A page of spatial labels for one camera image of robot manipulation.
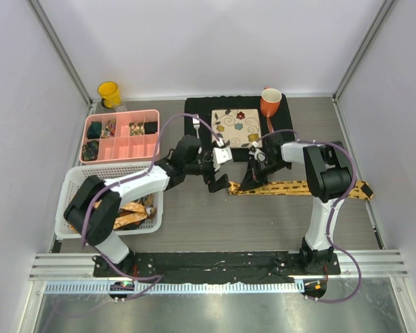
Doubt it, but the beige patterned rolled tie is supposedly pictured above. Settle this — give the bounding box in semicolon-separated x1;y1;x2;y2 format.
128;122;145;136

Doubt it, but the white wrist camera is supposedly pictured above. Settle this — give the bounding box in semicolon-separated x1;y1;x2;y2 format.
249;141;266;162
212;139;233;171

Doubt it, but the colourful rolled tie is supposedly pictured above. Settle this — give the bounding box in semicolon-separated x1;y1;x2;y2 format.
101;119;116;138

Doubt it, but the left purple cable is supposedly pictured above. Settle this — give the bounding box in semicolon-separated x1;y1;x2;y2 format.
81;112;226;301

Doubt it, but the purple cable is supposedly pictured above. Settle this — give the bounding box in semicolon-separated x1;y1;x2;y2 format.
81;112;226;301
252;128;363;305

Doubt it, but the yellow mug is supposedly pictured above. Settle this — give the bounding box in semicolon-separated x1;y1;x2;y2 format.
97;81;122;108

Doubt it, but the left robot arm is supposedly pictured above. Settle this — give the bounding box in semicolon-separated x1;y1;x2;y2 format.
63;135;233;277

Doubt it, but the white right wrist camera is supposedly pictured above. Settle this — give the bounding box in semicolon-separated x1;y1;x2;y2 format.
249;141;266;162

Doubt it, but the clear plastic cup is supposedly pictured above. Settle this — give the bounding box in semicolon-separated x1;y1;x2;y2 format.
113;101;127;112

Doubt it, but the dark patterned rolled tie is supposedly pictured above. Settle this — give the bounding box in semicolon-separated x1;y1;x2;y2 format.
81;140;99;162

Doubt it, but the floral square ceramic plate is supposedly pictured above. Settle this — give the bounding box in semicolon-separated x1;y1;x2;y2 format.
211;109;262;149

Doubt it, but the white perforated plastic basket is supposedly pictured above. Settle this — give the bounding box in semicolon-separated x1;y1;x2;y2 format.
55;162;164;239

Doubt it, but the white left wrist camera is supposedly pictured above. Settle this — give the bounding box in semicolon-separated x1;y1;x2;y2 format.
212;139;233;171

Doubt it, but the yellow beetle print tie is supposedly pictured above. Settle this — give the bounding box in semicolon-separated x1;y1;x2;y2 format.
228;180;374;200

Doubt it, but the silver fork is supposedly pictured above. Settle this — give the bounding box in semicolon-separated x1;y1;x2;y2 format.
192;114;201;139

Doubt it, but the orange mug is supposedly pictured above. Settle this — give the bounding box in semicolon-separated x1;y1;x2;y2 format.
260;87;283;118

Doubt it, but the black rolled tie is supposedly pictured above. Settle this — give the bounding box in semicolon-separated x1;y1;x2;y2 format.
144;121;159;135

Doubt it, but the knife with patterned handle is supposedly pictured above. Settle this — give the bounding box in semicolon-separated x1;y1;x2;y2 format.
267;117;274;133

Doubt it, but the orange patterned tie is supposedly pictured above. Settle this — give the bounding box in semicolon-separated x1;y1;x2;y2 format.
113;202;148;230

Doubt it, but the brown white patterned tie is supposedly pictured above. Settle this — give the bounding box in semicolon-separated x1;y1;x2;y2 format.
138;194;158;219

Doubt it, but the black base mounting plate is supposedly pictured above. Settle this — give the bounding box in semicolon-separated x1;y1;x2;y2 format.
92;251;341;285

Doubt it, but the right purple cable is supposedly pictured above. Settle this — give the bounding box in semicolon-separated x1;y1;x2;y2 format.
252;128;363;305

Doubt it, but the dark green rolled tie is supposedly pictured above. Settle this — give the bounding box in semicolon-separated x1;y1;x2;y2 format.
86;121;102;139

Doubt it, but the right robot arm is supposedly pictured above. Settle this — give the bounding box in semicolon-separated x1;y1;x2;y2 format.
240;134;356;274

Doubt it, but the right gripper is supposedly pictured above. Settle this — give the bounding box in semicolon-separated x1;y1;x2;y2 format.
241;157;291;193

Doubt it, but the pink compartment organizer tray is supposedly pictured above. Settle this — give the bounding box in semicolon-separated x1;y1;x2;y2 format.
79;110;160;164

